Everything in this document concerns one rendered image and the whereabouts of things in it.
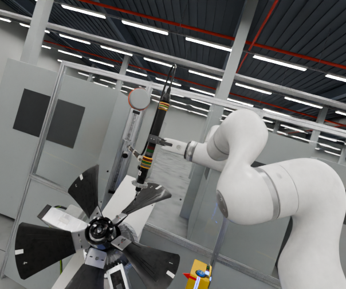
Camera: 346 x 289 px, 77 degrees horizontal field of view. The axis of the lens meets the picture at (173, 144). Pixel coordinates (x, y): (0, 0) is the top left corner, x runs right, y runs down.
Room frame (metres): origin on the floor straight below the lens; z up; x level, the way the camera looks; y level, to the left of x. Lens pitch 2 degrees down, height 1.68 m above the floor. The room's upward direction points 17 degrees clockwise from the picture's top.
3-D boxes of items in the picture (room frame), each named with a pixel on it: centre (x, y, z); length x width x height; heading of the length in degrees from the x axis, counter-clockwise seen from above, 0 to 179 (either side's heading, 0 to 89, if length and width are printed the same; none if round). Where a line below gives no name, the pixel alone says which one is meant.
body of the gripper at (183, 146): (0.90, -0.02, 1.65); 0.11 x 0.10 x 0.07; 75
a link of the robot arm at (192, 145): (0.88, -0.08, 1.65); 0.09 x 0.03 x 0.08; 165
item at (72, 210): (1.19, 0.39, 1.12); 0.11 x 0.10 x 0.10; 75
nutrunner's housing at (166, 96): (0.92, 0.09, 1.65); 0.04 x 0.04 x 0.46
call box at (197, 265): (1.12, -0.34, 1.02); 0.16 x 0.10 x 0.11; 165
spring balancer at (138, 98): (1.60, 0.33, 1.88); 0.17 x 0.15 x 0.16; 75
